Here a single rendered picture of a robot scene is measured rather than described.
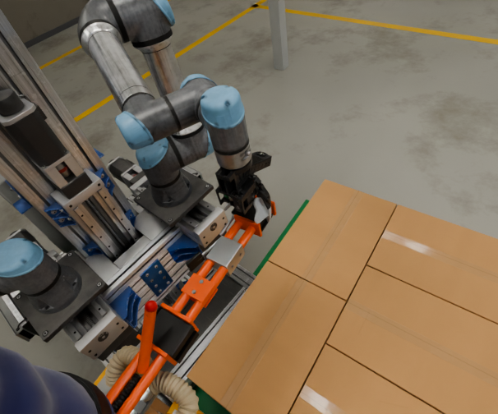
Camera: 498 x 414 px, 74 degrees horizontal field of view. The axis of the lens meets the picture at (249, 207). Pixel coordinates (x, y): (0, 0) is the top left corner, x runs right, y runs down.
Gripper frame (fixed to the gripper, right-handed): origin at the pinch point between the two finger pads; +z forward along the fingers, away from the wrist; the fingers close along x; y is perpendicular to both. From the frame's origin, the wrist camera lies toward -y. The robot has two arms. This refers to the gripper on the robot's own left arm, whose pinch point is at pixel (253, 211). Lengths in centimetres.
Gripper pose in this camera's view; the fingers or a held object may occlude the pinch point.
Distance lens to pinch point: 86.4
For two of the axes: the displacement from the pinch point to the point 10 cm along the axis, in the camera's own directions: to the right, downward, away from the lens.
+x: 8.4, 3.2, -4.4
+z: 1.5, 6.4, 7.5
